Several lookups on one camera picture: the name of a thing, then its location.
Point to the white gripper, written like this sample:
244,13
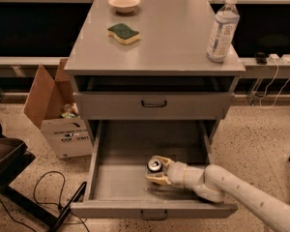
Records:
176,173

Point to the blue pepsi can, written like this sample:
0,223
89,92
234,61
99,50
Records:
154,165

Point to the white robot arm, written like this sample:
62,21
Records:
213,182

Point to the open grey middle drawer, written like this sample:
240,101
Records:
117,187

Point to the grey top drawer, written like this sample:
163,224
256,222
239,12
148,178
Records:
152,106

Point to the grey metal drawer cabinet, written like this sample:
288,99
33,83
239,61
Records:
170,56

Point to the brown cardboard box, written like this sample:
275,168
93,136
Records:
50,106

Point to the green yellow sponge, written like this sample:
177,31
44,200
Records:
123,34

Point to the black charger block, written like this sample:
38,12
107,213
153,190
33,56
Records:
261,58

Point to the black chair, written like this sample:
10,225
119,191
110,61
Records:
14,158

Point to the white power strip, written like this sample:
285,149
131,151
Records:
284,59

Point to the clear plastic water bottle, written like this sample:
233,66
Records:
224,27

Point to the white ceramic bowl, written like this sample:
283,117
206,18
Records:
124,6

